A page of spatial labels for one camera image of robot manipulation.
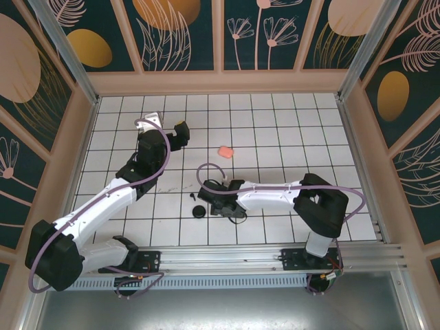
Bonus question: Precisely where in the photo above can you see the grey metal sheet panel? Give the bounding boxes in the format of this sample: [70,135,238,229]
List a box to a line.
[20,288,424,330]

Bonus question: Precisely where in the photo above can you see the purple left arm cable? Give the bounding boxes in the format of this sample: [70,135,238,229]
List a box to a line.
[27,118,172,299]

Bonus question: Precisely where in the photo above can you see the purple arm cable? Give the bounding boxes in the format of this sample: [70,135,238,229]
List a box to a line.
[197,163,365,296]
[27,118,172,299]

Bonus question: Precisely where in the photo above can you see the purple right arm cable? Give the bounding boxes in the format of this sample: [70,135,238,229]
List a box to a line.
[197,163,365,296]

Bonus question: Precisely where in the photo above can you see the aluminium frame post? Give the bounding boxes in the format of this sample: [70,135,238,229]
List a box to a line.
[336,0,403,101]
[29,0,101,106]

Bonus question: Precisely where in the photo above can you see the aluminium side rail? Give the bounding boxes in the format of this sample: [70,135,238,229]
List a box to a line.
[335,96,391,245]

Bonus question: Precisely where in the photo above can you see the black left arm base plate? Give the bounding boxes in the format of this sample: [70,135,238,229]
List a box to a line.
[123,250,162,274]

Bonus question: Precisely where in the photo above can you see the slotted grey cable duct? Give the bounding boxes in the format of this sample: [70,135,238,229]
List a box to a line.
[68,276,310,290]

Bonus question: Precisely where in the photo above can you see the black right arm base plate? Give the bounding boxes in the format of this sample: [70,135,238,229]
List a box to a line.
[280,247,344,272]

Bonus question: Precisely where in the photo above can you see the aluminium mounting rail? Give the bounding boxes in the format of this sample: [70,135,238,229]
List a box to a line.
[32,243,410,276]

